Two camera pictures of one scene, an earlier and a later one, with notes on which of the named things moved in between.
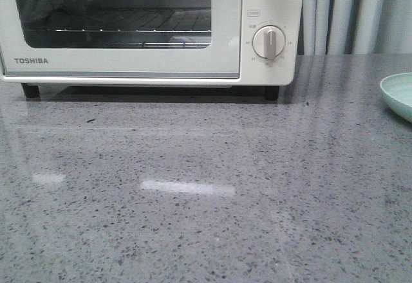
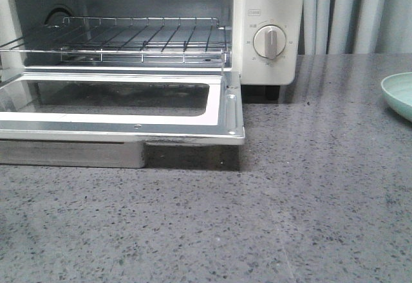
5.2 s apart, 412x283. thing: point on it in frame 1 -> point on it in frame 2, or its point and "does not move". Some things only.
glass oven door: (121, 26) -> (186, 120)
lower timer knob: (268, 42) does not move
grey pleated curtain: (355, 14) does not move
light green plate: (398, 89) does not move
